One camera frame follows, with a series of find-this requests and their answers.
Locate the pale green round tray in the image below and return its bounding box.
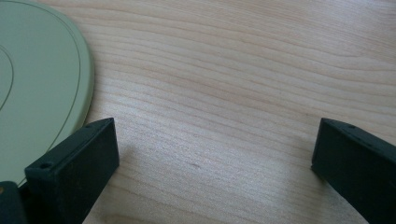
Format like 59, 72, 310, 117
0, 0, 95, 187

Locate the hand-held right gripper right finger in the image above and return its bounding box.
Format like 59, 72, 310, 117
310, 118, 396, 224

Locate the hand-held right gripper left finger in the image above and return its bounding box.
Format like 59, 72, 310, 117
24, 117, 120, 224

